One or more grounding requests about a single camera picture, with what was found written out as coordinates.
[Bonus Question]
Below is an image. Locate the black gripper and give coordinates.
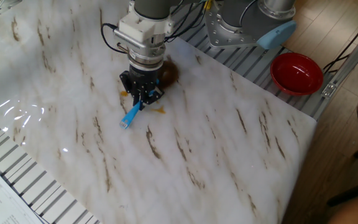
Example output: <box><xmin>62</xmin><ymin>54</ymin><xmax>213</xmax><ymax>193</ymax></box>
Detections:
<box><xmin>119</xmin><ymin>63</ymin><xmax>165</xmax><ymax>111</ymax></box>

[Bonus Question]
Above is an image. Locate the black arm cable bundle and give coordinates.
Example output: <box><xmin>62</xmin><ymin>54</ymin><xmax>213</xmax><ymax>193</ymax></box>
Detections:
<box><xmin>163</xmin><ymin>0</ymin><xmax>209</xmax><ymax>43</ymax></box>

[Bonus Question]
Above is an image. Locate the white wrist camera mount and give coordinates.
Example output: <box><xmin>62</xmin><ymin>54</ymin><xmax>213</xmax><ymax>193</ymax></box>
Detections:
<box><xmin>113</xmin><ymin>1</ymin><xmax>175</xmax><ymax>50</ymax></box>

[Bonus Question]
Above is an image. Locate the black camera cable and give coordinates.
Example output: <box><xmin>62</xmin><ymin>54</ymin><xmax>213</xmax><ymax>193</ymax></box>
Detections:
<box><xmin>100</xmin><ymin>23</ymin><xmax>127</xmax><ymax>54</ymax></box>

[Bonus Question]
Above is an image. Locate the blue handled brown brush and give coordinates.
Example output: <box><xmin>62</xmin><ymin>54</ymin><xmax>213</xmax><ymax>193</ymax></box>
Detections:
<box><xmin>119</xmin><ymin>58</ymin><xmax>180</xmax><ymax>130</ymax></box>

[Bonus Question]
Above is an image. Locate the aluminium frame beam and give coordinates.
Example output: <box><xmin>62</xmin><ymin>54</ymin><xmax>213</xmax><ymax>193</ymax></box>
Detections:
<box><xmin>320</xmin><ymin>18</ymin><xmax>358</xmax><ymax>99</ymax></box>

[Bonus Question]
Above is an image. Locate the black floor cable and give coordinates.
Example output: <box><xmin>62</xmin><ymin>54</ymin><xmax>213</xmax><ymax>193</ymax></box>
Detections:
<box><xmin>323</xmin><ymin>9</ymin><xmax>358</xmax><ymax>74</ymax></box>

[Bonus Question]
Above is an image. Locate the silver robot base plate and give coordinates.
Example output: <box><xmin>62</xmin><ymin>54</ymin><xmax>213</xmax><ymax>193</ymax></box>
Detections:
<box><xmin>204</xmin><ymin>2</ymin><xmax>272</xmax><ymax>50</ymax></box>

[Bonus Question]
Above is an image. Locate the black chair base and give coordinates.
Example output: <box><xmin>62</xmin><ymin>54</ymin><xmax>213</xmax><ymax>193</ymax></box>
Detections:
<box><xmin>326</xmin><ymin>116</ymin><xmax>358</xmax><ymax>208</ymax></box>

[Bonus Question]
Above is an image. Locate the seated person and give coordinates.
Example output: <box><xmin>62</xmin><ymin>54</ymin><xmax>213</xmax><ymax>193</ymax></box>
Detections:
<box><xmin>326</xmin><ymin>170</ymin><xmax>358</xmax><ymax>224</ymax></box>

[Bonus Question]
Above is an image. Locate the red bowl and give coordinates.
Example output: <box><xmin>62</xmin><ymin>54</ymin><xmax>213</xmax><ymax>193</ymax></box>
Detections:
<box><xmin>270</xmin><ymin>52</ymin><xmax>324</xmax><ymax>96</ymax></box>

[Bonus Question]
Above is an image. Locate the white marble pattern sheet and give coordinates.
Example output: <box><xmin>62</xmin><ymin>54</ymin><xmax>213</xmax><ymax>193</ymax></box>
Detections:
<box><xmin>0</xmin><ymin>0</ymin><xmax>318</xmax><ymax>224</ymax></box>

